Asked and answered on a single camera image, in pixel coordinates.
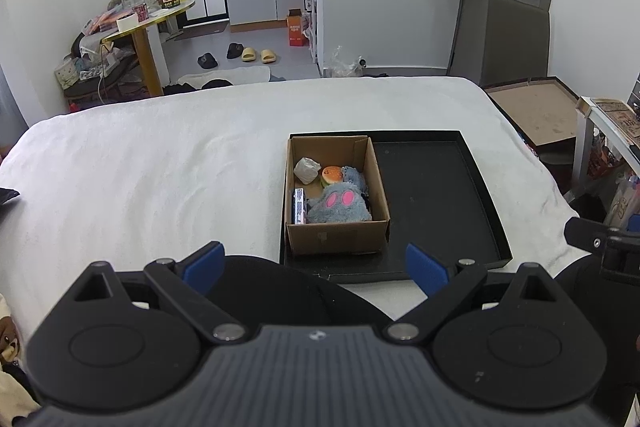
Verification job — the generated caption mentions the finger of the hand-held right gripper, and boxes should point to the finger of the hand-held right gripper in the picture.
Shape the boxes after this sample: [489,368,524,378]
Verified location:
[563,216,609,256]

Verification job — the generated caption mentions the printed poster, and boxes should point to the printed poster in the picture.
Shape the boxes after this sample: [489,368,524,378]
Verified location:
[580,97,640,138]

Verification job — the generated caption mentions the white desk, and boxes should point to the white desk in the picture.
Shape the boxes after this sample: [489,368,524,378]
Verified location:
[572,96,640,188]

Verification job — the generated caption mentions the yellow round table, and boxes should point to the yellow round table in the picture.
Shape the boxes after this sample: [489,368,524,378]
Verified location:
[102,0,197,98]

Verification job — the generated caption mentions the orange cardboard box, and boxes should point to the orange cardboard box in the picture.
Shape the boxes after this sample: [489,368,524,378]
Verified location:
[286,8,308,46]

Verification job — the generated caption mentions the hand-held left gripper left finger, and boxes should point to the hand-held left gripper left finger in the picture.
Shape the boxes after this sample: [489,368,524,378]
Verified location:
[75,242,248,344]

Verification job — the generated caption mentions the white tissue wad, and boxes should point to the white tissue wad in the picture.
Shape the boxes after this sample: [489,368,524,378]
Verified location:
[294,157,322,184]

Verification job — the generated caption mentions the brown cardboard box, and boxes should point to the brown cardboard box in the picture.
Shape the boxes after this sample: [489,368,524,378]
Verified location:
[284,135,392,256]

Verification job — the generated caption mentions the burger plush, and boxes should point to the burger plush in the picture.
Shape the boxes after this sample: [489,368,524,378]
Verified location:
[320,165,345,189]

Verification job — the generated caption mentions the cream printed cloth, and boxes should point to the cream printed cloth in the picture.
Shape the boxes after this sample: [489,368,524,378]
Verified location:
[0,294,42,419]

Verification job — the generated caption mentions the clear plastic bag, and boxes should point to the clear plastic bag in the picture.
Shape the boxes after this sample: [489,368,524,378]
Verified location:
[324,47,366,78]

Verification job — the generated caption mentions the small blue-grey plush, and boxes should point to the small blue-grey plush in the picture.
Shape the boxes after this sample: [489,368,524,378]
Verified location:
[341,166,370,198]

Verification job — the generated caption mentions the pile of bags and boxes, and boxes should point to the pile of bags and boxes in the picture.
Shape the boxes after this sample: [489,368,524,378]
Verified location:
[54,27,151,102]

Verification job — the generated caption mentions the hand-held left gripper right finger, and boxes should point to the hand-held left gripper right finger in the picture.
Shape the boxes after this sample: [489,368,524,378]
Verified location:
[384,243,567,344]

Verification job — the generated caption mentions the white floor mat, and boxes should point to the white floor mat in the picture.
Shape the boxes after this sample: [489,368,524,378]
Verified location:
[177,66,273,88]

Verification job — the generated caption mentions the black tray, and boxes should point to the black tray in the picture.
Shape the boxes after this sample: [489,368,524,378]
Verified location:
[279,130,514,284]

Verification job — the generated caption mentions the grey paw plush pink pads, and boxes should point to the grey paw plush pink pads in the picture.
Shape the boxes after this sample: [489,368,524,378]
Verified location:
[306,184,373,224]

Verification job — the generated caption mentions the flat cardboard box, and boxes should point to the flat cardboard box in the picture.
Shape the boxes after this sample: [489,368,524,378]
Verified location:
[482,76,586,152]

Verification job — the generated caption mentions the grey upholstered panel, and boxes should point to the grey upholstered panel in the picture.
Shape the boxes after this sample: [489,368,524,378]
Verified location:
[446,0,551,88]

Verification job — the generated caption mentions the blue white milk carton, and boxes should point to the blue white milk carton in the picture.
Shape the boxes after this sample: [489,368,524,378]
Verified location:
[292,188,307,225]

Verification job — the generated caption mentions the white shelf rack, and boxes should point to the white shelf rack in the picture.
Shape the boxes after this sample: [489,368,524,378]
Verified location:
[305,0,321,72]

